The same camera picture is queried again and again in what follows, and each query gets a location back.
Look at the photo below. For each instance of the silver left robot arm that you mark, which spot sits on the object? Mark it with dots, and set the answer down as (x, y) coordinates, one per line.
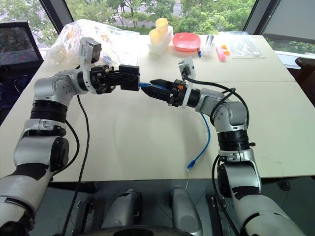
(44, 86)

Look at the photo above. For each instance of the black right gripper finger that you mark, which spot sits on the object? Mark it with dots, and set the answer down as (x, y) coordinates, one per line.
(157, 93)
(162, 82)

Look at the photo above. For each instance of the small blue pen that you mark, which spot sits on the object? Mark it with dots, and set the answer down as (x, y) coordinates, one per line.
(199, 53)

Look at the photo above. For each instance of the silver robot leg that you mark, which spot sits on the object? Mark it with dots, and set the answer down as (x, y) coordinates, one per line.
(123, 209)
(184, 209)

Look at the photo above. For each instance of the white foam cup holder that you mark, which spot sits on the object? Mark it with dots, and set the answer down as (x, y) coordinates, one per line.
(162, 48)

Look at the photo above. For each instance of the clear plastic bottle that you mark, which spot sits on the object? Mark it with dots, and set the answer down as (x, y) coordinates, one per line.
(209, 44)

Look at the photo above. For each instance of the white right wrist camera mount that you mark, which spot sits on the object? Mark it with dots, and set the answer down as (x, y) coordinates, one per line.
(190, 64)

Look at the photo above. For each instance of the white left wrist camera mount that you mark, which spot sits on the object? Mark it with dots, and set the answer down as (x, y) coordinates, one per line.
(85, 49)

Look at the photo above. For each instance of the dark window frame pillar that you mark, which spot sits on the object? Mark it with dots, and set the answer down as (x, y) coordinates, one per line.
(57, 14)
(283, 17)

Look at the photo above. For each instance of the clear plastic bag with items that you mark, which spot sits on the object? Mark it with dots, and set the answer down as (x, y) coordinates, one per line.
(73, 32)

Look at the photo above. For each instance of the pink marker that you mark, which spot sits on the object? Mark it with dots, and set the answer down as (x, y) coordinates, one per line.
(220, 53)

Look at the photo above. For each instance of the large yellow plastic cup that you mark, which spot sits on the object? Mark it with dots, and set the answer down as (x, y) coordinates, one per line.
(162, 24)

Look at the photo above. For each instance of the small yellow plastic cup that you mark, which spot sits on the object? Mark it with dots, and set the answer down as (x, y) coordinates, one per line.
(155, 37)

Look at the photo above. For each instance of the small orange clip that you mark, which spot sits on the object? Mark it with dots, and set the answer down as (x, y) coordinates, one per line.
(227, 52)
(223, 46)

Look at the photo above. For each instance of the black mesh office chair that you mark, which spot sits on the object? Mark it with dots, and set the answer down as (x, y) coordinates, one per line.
(17, 46)

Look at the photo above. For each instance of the small black box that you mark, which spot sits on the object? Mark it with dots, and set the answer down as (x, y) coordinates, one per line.
(130, 69)

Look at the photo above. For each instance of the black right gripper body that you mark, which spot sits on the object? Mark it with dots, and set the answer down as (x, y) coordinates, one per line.
(176, 96)

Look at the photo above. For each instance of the dark purple bag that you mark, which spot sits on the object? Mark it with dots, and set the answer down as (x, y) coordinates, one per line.
(9, 93)

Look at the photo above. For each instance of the flat clear plastic bag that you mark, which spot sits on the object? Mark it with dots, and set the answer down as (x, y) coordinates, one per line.
(246, 48)

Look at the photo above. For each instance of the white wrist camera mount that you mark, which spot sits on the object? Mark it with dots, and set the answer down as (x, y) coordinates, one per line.
(85, 49)
(190, 64)

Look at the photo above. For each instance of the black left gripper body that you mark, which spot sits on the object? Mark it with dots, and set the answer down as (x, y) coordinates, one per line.
(101, 79)

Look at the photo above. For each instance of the pink plastic bowl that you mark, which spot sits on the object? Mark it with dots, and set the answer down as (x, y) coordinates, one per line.
(185, 41)

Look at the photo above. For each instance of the brown chair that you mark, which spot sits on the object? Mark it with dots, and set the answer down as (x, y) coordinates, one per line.
(306, 71)

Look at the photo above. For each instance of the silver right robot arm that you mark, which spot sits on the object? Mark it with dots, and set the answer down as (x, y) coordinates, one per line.
(236, 115)

